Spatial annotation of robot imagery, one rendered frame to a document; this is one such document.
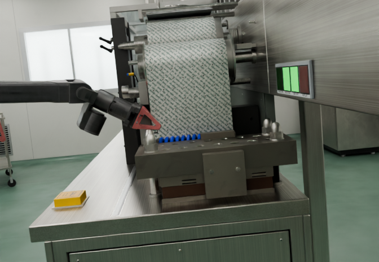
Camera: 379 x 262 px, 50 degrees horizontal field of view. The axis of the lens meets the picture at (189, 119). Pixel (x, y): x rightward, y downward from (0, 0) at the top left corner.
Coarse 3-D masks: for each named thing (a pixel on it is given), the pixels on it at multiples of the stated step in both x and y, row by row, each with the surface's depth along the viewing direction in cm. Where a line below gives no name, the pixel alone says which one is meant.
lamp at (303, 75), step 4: (300, 68) 79; (304, 68) 77; (300, 72) 79; (304, 72) 77; (300, 76) 79; (304, 76) 77; (300, 80) 80; (304, 80) 77; (300, 84) 80; (304, 84) 77; (308, 84) 75; (300, 88) 80; (304, 88) 78; (308, 88) 75; (304, 92) 78; (308, 92) 76
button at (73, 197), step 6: (66, 192) 113; (72, 192) 113; (78, 192) 112; (84, 192) 112; (60, 198) 108; (66, 198) 107; (72, 198) 107; (78, 198) 107; (84, 198) 112; (54, 204) 108; (60, 204) 107; (66, 204) 108; (72, 204) 108; (78, 204) 108
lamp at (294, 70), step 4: (292, 68) 84; (296, 68) 82; (292, 72) 84; (296, 72) 82; (292, 76) 85; (296, 76) 82; (292, 80) 85; (296, 80) 82; (292, 84) 85; (296, 84) 82; (292, 88) 86; (296, 88) 83
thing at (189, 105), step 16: (160, 80) 118; (176, 80) 118; (192, 80) 118; (208, 80) 119; (224, 80) 119; (160, 96) 119; (176, 96) 119; (192, 96) 119; (208, 96) 119; (224, 96) 119; (160, 112) 119; (176, 112) 119; (192, 112) 119; (208, 112) 120; (224, 112) 120; (160, 128) 120; (176, 128) 120; (192, 128) 120; (208, 128) 120; (224, 128) 120
